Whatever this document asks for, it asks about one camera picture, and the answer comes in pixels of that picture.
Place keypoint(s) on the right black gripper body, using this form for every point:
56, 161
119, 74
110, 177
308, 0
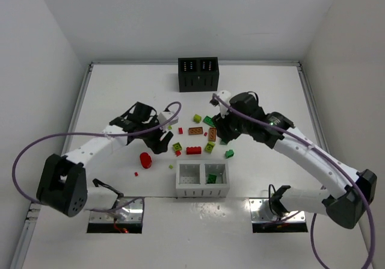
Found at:
222, 127

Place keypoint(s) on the red oval lego piece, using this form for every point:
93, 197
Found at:
145, 160

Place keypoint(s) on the black two-compartment container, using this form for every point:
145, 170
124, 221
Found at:
198, 74

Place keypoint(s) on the dark green flat lego plate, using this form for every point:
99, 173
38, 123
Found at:
208, 120

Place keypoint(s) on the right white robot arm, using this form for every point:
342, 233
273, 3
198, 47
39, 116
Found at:
346, 192

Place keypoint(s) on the lime lego brick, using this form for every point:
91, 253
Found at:
177, 147
197, 118
209, 147

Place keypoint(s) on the small dark green lego brick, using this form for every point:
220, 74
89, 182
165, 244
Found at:
229, 154

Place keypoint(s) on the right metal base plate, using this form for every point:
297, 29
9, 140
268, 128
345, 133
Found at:
261, 214

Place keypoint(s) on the lime lego brick top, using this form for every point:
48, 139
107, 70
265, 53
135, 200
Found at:
197, 118

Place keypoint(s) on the red long lego brick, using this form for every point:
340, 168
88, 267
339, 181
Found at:
197, 150

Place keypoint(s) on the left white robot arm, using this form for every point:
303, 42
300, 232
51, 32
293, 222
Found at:
63, 183

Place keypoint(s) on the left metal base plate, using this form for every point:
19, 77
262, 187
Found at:
126, 211

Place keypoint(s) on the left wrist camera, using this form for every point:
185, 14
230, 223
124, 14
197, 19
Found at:
166, 118

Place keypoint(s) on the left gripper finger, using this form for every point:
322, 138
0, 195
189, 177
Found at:
167, 137
159, 148

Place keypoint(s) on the brown flat lego plate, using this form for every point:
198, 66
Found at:
195, 131

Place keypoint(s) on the white two-compartment container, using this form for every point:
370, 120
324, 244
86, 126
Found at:
191, 178

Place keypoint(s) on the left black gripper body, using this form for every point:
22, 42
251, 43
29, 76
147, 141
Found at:
153, 138

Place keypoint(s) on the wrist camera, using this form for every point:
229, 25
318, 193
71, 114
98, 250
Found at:
221, 99
166, 118

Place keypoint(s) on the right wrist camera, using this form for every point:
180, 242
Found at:
221, 99

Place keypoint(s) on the metal base plate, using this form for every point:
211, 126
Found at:
261, 214
126, 211

